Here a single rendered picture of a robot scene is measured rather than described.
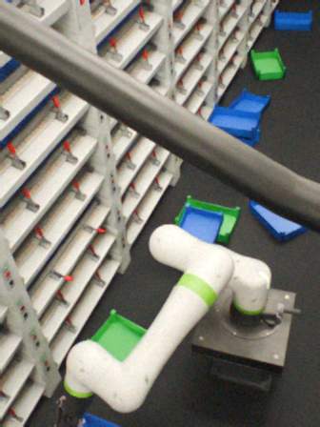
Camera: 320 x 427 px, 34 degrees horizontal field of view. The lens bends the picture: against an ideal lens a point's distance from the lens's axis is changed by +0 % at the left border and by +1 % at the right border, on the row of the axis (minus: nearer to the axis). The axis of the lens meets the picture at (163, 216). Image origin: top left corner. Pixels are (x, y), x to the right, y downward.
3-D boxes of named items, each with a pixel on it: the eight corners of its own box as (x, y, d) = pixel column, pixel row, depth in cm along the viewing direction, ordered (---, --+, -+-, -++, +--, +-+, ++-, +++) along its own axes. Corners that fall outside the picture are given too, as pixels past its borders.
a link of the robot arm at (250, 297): (237, 280, 208) (240, 247, 195) (273, 297, 200) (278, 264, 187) (220, 301, 200) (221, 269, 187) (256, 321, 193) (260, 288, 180)
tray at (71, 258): (109, 213, 236) (112, 200, 229) (36, 321, 197) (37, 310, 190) (70, 194, 237) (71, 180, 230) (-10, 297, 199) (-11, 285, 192)
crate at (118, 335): (169, 348, 234) (168, 338, 228) (142, 384, 222) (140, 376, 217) (114, 318, 247) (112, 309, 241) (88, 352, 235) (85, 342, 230)
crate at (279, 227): (311, 228, 279) (314, 217, 274) (281, 243, 273) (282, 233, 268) (277, 195, 299) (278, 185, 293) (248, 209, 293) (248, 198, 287)
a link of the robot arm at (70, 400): (54, 378, 145) (71, 403, 139) (90, 365, 152) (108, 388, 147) (50, 393, 147) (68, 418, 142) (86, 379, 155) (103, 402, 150)
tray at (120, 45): (161, 25, 241) (169, -4, 230) (100, 94, 202) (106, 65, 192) (122, 6, 242) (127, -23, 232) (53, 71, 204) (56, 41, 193)
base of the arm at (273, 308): (300, 304, 205) (302, 294, 201) (296, 336, 194) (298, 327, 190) (232, 293, 211) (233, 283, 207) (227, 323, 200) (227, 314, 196)
